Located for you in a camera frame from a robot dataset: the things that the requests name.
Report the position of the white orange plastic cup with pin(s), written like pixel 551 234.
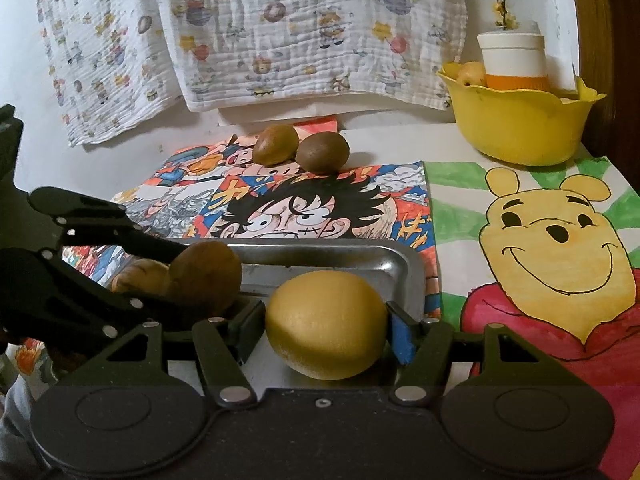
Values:
pixel 514 60

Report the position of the left printed muslin cloth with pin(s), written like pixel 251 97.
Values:
pixel 109 65

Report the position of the right printed muslin cloth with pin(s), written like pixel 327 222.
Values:
pixel 230 53

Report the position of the brown sapodilla fruit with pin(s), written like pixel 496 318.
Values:
pixel 323 153
pixel 276 144

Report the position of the yellow lemon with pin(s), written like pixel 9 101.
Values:
pixel 327 325

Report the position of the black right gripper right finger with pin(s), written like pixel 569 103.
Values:
pixel 423 351

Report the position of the yellow fruit in bowl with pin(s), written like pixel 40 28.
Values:
pixel 472 74

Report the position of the printed muslin cloth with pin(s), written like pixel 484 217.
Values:
pixel 109 65
pixel 230 53

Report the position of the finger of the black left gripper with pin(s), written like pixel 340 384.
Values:
pixel 89 221
pixel 73 304

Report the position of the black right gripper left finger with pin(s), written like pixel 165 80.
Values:
pixel 222 347

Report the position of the grey metal tray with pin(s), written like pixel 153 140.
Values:
pixel 395 271

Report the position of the brown green mango fruit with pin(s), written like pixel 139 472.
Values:
pixel 207 275

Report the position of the wooden door frame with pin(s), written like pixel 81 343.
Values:
pixel 608 48

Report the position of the yellow plastic bowl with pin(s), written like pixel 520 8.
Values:
pixel 523 127

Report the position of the anime warriors drawing poster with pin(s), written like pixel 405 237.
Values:
pixel 30 359

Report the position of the cartoon characters drawing poster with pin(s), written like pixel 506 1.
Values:
pixel 217 190

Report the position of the winnie the pooh drawing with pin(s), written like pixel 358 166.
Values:
pixel 552 253

